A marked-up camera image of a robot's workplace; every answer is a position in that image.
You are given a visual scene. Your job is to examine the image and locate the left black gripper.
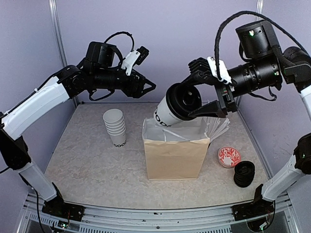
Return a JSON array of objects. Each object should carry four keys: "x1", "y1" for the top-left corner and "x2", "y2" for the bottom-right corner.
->
[{"x1": 92, "y1": 67, "x2": 156, "y2": 98}]

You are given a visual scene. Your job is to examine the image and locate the stack of white paper cups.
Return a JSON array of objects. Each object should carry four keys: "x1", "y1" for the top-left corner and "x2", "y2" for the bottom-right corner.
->
[{"x1": 103, "y1": 109, "x2": 126, "y2": 148}]

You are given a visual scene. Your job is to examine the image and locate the brown paper bag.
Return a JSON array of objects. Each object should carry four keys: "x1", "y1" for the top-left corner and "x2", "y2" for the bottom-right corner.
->
[{"x1": 142, "y1": 117, "x2": 210, "y2": 181}]

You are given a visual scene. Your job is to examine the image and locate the stack of black cup lids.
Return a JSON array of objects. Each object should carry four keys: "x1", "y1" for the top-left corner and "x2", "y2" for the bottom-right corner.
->
[{"x1": 233, "y1": 161, "x2": 255, "y2": 188}]

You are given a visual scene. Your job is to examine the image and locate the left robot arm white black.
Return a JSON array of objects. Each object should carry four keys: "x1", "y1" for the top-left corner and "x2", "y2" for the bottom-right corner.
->
[{"x1": 0, "y1": 41, "x2": 156, "y2": 216}]

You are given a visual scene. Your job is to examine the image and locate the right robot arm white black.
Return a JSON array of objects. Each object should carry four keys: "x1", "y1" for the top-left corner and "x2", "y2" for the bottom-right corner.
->
[{"x1": 183, "y1": 11, "x2": 311, "y2": 216}]

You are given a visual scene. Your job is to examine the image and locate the red white patterned bowl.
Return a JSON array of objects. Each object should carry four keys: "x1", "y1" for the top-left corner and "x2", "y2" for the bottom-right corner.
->
[{"x1": 218, "y1": 147, "x2": 242, "y2": 168}]

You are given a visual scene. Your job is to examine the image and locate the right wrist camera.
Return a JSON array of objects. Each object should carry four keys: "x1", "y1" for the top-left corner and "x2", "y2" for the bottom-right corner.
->
[{"x1": 188, "y1": 57, "x2": 234, "y2": 85}]

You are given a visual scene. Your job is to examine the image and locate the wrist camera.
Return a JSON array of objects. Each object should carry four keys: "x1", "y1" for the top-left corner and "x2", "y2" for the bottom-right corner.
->
[
  {"x1": 121, "y1": 46, "x2": 150, "y2": 76},
  {"x1": 188, "y1": 57, "x2": 234, "y2": 85}
]

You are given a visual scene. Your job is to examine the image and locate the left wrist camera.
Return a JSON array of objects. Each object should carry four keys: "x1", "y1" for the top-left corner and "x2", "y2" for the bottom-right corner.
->
[{"x1": 121, "y1": 46, "x2": 150, "y2": 76}]

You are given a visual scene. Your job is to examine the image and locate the right aluminium corner post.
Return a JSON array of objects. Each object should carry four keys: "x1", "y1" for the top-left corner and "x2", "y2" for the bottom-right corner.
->
[{"x1": 233, "y1": 0, "x2": 264, "y2": 107}]

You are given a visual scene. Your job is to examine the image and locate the aluminium corner post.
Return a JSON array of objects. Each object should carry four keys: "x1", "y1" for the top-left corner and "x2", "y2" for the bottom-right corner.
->
[
  {"x1": 48, "y1": 0, "x2": 79, "y2": 107},
  {"x1": 233, "y1": 0, "x2": 264, "y2": 107}
]

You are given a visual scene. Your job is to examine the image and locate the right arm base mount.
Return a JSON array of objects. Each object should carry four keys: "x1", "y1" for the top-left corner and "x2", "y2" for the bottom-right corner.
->
[{"x1": 231, "y1": 184, "x2": 275, "y2": 221}]

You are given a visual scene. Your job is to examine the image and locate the left aluminium corner post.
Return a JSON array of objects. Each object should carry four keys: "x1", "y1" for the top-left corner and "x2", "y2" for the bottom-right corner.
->
[{"x1": 48, "y1": 0, "x2": 79, "y2": 107}]

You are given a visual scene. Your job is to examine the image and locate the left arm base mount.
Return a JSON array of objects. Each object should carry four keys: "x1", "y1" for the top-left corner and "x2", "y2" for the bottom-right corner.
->
[{"x1": 42, "y1": 183, "x2": 85, "y2": 222}]

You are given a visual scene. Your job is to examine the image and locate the aluminium front frame rail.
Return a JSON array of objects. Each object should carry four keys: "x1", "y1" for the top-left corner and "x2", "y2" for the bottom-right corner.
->
[{"x1": 13, "y1": 193, "x2": 302, "y2": 233}]

